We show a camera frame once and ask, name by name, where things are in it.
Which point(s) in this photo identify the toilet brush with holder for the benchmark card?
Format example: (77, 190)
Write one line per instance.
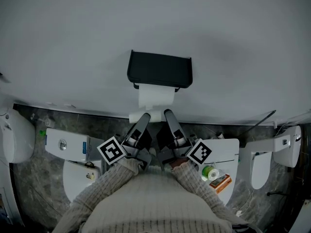
(49, 122)

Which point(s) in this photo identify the green bottle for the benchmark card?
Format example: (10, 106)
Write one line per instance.
(42, 133)

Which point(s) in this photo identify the black rod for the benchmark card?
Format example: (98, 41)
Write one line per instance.
(257, 123)

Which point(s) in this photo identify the chrome flush button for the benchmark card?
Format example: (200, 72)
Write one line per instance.
(62, 145)

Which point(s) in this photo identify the white power strip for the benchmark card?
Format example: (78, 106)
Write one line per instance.
(239, 213)

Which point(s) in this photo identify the black wall paper holder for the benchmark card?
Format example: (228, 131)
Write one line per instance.
(159, 67)

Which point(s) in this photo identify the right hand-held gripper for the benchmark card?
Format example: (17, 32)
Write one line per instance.
(199, 152)

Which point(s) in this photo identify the white rounded smart toilet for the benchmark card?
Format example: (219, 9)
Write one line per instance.
(289, 147)

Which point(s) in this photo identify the small white bottle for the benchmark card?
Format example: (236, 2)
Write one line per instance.
(220, 136)

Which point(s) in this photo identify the green roll with white core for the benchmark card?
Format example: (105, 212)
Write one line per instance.
(209, 173)

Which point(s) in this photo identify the white toilet paper roll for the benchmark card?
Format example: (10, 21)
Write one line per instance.
(155, 94)

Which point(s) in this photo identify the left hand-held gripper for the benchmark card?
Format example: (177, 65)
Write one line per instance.
(111, 151)

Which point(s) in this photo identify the person's left forearm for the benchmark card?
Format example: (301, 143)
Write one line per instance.
(102, 188)

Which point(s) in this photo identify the white toilet with box tank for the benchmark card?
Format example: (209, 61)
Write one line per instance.
(261, 171)

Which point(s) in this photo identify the person's torso in knit sweater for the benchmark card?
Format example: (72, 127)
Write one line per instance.
(155, 200)

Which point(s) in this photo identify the small green object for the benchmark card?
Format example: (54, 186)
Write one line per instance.
(239, 159)

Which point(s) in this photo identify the black floor stand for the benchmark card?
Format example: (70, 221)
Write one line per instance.
(277, 193)

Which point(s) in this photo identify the person's right forearm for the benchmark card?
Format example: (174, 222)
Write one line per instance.
(201, 190)

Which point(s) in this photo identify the orange and white box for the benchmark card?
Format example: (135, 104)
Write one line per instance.
(221, 183)

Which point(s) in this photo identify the white two-piece toilet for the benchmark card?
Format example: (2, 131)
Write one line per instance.
(73, 144)

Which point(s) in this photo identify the white flat-lid smart toilet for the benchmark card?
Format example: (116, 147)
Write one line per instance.
(223, 149)

